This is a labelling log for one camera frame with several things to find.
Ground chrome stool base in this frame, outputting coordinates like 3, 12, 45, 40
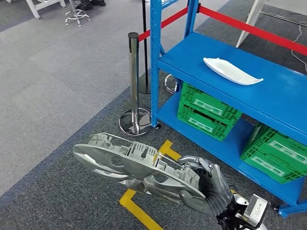
64, 0, 91, 28

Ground white floor cable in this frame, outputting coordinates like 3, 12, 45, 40
290, 24, 307, 72

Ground chrome stanchion base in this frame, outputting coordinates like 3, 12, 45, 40
164, 74, 178, 95

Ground white table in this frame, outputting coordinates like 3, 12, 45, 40
6, 0, 67, 20

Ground person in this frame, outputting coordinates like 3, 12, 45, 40
76, 0, 107, 11

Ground yellow floor tape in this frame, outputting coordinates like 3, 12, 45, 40
119, 139, 237, 230

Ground grey plastic wheel hubcap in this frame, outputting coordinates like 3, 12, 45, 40
73, 132, 206, 204

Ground black stanchion post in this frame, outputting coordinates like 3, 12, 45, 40
138, 0, 159, 95

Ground blue metal shelf rack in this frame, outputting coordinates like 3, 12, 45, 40
150, 0, 307, 219

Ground red barrier belt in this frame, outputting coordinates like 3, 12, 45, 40
138, 4, 307, 57

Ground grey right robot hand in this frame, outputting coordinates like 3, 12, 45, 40
178, 155, 232, 218

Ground chrome stanchion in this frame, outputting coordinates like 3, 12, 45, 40
119, 32, 152, 137

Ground green folded plastic crate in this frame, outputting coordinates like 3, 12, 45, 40
177, 82, 243, 142
240, 123, 307, 185

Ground white curved plastic part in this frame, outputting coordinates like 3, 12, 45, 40
203, 57, 264, 86

